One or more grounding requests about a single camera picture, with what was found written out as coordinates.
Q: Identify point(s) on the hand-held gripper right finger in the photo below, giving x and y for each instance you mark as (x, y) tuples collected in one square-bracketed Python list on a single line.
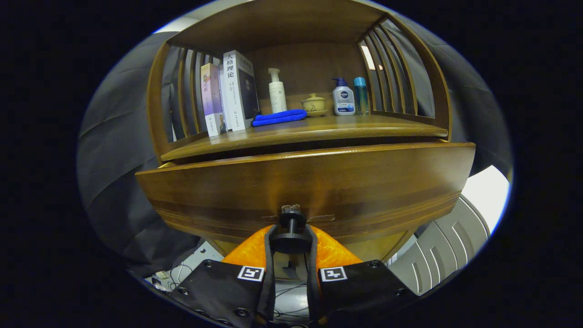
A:
[(312, 291)]

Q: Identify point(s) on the purple book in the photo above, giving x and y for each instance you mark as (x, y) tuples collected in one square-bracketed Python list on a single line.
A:
[(210, 95)]

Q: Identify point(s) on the beige lidded teacup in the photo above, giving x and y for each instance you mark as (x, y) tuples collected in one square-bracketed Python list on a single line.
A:
[(314, 105)]

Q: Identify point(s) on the thin white book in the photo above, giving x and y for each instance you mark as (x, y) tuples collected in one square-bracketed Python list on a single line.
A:
[(221, 79)]

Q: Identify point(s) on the thick white book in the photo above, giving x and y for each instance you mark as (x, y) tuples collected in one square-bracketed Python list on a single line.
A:
[(234, 91)]

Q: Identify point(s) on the grey slotted plastic panel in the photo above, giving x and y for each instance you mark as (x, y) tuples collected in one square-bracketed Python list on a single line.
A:
[(437, 255)]

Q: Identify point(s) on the white blue-capped lotion bottle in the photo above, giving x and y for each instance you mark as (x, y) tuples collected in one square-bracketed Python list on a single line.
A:
[(344, 100)]

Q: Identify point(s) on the brown wooden cabinet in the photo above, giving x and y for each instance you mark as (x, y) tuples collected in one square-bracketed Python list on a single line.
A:
[(296, 23)]

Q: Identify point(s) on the wooden countertop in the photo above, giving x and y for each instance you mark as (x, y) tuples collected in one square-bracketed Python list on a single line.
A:
[(319, 130)]

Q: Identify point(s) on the blue folded cloth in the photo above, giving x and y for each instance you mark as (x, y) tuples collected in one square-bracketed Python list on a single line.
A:
[(278, 117)]

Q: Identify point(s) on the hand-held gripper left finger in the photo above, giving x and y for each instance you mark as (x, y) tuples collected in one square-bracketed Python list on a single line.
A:
[(270, 282)]

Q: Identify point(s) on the brown wooden drawer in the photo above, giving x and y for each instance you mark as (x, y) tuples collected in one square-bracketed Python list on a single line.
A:
[(319, 182)]

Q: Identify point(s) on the teal slim bottle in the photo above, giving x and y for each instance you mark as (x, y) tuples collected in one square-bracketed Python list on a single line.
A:
[(360, 98)]

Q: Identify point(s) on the white pump bottle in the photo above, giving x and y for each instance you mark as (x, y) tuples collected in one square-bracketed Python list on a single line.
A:
[(278, 98)]

